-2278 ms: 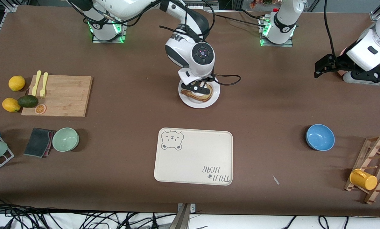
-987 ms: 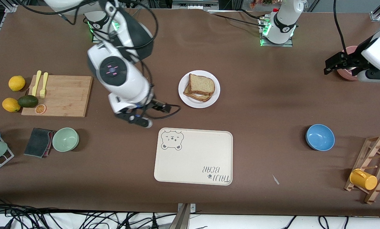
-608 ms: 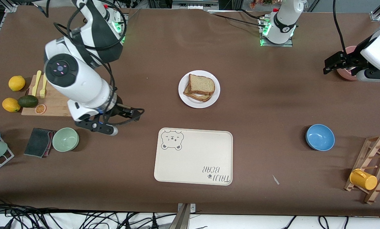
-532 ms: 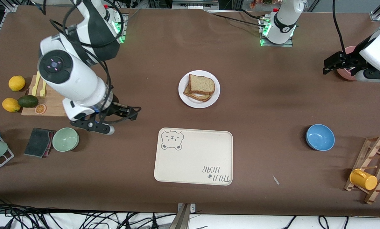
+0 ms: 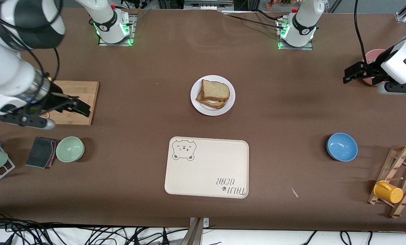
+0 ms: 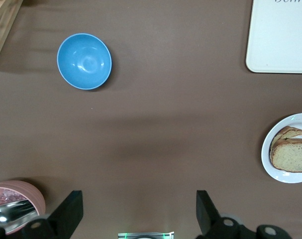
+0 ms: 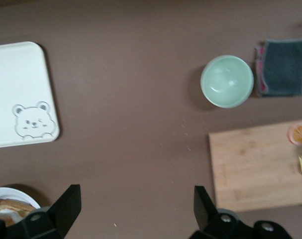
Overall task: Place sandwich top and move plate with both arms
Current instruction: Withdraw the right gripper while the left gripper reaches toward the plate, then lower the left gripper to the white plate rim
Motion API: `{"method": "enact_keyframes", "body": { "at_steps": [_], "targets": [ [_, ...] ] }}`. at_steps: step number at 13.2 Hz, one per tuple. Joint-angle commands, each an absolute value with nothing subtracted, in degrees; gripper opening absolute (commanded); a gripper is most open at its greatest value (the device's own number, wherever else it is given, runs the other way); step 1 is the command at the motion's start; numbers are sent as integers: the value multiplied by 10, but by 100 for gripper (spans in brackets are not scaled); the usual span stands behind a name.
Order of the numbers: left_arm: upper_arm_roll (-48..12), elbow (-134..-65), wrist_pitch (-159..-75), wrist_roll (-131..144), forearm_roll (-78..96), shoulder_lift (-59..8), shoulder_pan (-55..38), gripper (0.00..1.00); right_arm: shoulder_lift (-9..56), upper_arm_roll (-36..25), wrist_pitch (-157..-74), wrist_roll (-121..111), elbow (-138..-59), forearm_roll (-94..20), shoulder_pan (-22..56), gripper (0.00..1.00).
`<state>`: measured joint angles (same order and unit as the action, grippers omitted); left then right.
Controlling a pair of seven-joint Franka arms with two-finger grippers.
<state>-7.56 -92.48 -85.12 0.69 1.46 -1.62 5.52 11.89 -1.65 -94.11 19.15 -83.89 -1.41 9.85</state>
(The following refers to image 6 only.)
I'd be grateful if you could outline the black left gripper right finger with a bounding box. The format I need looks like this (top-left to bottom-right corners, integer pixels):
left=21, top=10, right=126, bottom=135
left=195, top=190, right=291, bottom=239

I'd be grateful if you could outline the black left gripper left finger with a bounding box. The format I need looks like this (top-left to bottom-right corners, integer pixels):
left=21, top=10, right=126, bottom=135
left=0, top=190, right=84, bottom=239

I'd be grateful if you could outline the white round plate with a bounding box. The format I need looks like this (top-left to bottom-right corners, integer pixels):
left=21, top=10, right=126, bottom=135
left=261, top=113, right=302, bottom=184

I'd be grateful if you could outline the plain bread slice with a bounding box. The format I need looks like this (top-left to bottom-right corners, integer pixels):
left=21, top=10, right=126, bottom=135
left=270, top=138, right=302, bottom=173

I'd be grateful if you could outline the pink ribbed bowl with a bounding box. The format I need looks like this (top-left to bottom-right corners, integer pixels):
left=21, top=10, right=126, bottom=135
left=0, top=181, right=46, bottom=236

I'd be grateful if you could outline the metal spoon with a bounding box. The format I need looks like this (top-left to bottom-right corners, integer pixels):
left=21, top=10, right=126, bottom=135
left=0, top=199, right=37, bottom=229

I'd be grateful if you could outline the pink crinkled wrap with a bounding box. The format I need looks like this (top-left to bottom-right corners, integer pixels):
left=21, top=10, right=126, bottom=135
left=0, top=190, right=26, bottom=203

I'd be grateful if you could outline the blue bowl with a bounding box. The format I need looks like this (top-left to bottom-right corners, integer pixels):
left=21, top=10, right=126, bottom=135
left=56, top=33, right=112, bottom=91

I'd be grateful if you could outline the cream bear print tray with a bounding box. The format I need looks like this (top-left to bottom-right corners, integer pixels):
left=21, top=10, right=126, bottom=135
left=245, top=0, right=302, bottom=74

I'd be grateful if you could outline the wooden mug rack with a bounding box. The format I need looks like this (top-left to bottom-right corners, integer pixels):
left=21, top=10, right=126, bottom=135
left=0, top=0, right=24, bottom=71

